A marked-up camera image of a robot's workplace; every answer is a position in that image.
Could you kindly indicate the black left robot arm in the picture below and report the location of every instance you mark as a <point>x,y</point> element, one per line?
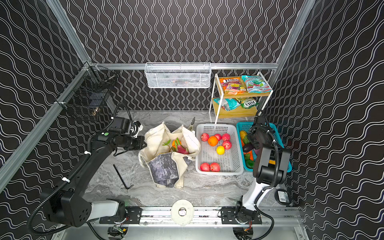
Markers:
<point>64,203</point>

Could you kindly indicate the cream canvas grocery bag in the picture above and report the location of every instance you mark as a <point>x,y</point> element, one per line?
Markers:
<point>166,166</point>

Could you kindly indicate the orange snack bag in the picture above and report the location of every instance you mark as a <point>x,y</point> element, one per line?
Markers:
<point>233,86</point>

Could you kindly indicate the green candy bag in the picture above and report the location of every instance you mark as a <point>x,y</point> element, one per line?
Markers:
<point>247,103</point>

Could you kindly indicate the purple eggplant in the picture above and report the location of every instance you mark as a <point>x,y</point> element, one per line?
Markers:
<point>248,148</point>

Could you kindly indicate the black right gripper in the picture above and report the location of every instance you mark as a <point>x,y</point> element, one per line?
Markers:
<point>250,144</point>

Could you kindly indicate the white round disc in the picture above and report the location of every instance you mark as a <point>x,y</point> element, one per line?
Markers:
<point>182,212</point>

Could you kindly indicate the white wooden two-tier shelf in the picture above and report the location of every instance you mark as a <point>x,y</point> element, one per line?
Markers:
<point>216,112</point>

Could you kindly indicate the yellow lemon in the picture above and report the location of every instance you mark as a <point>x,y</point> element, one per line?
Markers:
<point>220,150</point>

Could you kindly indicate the teal white snack bag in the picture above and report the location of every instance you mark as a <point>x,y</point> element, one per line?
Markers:
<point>229,104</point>

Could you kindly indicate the black round puck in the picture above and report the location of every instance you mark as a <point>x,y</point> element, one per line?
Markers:
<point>282,197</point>

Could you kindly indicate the white plastic fruit basket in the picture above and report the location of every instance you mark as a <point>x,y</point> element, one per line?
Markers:
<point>231,162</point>

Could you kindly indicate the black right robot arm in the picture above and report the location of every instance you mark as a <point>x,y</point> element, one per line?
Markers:
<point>265,179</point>

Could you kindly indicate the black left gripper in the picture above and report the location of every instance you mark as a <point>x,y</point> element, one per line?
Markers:
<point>141,142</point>

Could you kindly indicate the orange with green leaves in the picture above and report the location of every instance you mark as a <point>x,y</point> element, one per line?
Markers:
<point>173,144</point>

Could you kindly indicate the white wire wall basket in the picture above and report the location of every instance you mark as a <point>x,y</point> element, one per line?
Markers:
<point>178,75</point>

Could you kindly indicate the yellow corn cob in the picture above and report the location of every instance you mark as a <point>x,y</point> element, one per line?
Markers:
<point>243,134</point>

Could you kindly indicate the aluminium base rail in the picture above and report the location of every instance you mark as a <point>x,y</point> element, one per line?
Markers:
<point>207,217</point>

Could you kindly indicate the orange carrot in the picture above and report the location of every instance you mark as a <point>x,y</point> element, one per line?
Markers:
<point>249,156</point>

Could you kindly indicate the orange tangerine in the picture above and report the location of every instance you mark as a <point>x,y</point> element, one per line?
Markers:
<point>213,141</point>

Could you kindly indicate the pink dragon fruit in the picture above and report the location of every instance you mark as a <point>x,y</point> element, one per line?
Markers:
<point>180,149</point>

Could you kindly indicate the black hex key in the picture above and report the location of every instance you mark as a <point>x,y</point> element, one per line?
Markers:
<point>121,178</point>

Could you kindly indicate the teal plastic vegetable basket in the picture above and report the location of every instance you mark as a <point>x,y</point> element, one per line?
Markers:
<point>254,157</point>

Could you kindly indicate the black wire wall basket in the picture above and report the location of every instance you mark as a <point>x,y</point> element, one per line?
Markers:
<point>88,101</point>

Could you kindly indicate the green bell pepper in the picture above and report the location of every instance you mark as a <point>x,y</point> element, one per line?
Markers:
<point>250,164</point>

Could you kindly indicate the green pink snack bag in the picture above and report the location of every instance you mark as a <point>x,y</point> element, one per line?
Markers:
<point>256,84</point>

